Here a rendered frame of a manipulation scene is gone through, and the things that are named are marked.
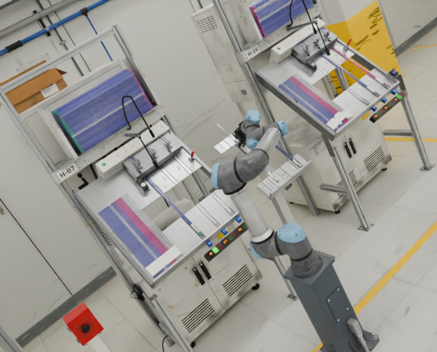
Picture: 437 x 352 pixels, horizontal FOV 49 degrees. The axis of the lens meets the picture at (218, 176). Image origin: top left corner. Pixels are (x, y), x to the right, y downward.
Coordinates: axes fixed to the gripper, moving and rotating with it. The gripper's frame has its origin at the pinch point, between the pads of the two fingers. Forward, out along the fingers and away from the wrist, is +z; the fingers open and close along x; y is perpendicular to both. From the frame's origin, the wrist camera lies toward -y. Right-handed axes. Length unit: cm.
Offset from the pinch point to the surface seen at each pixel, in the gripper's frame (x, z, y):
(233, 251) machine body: 26, 56, -40
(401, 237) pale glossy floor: -55, 28, -102
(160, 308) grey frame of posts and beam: 88, 20, -39
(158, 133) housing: 27, 18, 42
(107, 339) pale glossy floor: 118, 143, -26
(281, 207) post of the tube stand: -9, 33, -39
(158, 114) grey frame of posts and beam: 19, 17, 51
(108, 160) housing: 60, 18, 45
